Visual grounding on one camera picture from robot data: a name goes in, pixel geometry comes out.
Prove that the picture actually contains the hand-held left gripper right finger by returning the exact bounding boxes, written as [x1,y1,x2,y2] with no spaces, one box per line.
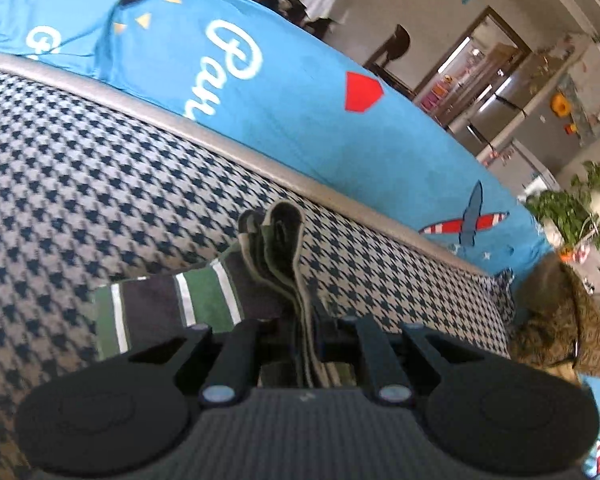
[314,307,485,406]

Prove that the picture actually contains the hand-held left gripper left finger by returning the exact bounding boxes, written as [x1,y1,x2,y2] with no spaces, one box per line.
[128,319,281,407]

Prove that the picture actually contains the green brown striped shirt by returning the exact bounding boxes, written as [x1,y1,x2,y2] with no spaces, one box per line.
[94,200,362,392]

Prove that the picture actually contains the brown fuzzy cushion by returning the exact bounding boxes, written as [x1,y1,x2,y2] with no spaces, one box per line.
[509,255,600,380]

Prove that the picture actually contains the houndstooth sofa seat cover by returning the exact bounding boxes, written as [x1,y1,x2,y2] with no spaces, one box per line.
[0,50,517,480]

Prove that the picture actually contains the blue cushion with plane print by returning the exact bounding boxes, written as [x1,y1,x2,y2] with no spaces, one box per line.
[95,0,554,277]

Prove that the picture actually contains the white chest freezer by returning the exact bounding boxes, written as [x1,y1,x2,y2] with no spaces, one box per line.
[480,140,562,197]

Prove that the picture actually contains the green potted plant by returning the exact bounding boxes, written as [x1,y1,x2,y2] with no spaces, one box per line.
[524,160,600,273]

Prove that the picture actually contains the silver refrigerator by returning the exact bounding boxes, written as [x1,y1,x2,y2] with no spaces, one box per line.
[447,42,600,159]

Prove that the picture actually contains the dark round-back wooden chair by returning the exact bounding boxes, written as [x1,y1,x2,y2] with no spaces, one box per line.
[362,24,412,79]

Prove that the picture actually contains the blue cushion with star print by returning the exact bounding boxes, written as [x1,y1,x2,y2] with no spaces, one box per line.
[0,0,131,82]

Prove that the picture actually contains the brown door frame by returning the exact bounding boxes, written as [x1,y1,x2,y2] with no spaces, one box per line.
[412,6,534,127]

